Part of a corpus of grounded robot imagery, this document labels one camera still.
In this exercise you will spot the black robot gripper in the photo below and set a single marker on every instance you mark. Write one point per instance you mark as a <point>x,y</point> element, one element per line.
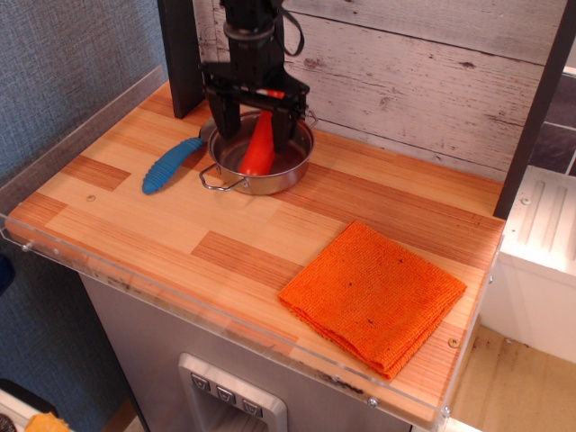
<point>255,76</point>

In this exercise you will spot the red plastic sausage toy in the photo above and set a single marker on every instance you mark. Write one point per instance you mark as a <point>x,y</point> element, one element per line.
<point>260,154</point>

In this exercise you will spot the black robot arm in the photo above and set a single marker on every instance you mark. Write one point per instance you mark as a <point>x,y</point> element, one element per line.
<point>258,22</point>

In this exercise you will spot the stainless steel pot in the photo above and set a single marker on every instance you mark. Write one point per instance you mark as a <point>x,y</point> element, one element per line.
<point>287,170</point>

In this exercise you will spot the orange folded cloth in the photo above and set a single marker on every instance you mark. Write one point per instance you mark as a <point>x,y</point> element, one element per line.
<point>372,297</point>

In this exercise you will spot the clear acrylic edge guard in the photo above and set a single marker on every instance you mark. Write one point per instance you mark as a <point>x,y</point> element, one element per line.
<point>420,414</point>

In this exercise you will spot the grey toy fridge cabinet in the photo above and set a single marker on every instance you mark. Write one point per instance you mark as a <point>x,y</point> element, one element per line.
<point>185,376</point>

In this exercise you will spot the white toy sink unit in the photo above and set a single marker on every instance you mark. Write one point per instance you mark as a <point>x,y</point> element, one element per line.
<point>531,294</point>

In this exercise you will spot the yellow object bottom left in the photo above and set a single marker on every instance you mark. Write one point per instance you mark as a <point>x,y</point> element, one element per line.
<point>46,422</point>

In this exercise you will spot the blue handled metal spoon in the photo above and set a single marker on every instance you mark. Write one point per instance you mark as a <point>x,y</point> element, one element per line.
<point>166,166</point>

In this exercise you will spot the dark left shelf post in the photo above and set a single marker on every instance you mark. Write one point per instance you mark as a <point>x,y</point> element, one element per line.
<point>182,52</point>

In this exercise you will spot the dark shelf post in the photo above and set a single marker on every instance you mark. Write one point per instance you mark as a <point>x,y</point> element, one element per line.
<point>544,95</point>
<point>182,52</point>

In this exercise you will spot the dark right shelf post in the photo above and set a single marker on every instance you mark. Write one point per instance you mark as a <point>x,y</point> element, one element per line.
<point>544,95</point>

